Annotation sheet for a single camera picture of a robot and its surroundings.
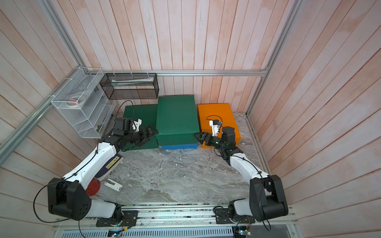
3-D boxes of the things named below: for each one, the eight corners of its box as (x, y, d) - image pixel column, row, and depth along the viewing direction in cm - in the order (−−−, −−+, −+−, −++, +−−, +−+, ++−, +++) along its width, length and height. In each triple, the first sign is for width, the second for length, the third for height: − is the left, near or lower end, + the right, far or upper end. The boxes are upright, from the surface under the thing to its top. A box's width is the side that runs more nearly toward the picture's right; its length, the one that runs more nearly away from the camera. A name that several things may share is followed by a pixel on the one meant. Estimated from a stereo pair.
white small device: (106, 185, 86) (103, 183, 83) (110, 180, 88) (108, 178, 85) (119, 192, 84) (117, 190, 81) (123, 186, 86) (121, 184, 83)
